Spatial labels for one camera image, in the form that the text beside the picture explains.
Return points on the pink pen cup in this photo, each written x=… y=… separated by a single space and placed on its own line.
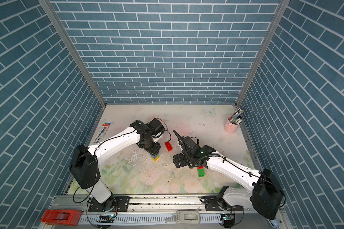
x=229 y=127

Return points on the red tool on rail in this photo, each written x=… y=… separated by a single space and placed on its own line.
x=61 y=217

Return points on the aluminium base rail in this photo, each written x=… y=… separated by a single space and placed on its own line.
x=145 y=210

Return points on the green small square lego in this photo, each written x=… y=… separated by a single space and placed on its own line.
x=201 y=172

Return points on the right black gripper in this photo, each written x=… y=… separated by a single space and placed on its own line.
x=182 y=162

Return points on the grey clamp handle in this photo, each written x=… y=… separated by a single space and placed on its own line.
x=184 y=217

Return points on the pens in cup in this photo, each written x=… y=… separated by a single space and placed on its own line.
x=236 y=118

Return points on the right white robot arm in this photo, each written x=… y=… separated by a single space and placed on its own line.
x=264 y=192

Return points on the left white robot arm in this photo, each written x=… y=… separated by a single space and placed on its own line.
x=85 y=162

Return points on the pen package box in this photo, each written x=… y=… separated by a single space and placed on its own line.
x=101 y=133

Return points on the light blue object corner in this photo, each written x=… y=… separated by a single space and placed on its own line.
x=274 y=223

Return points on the red long lego brick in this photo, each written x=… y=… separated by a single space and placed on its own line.
x=168 y=146

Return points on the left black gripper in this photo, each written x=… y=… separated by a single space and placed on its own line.
x=155 y=150

